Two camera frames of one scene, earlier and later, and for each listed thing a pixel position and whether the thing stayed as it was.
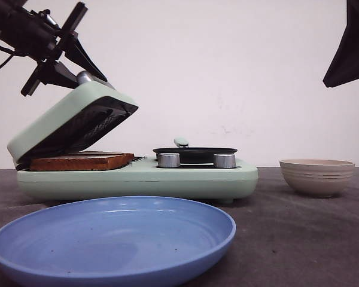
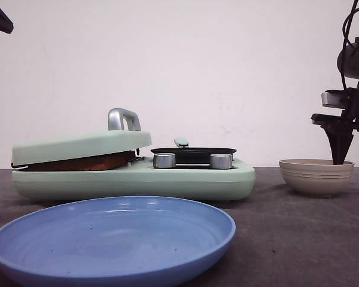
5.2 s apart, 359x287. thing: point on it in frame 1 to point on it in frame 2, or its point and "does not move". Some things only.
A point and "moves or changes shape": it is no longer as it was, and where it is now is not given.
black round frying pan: [191, 154] does not move
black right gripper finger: [352, 59] to [356, 116]
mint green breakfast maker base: [143, 181] does not move
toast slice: [90, 160] moves or changes shape
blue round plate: [115, 241] does not move
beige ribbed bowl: [317, 177] does not move
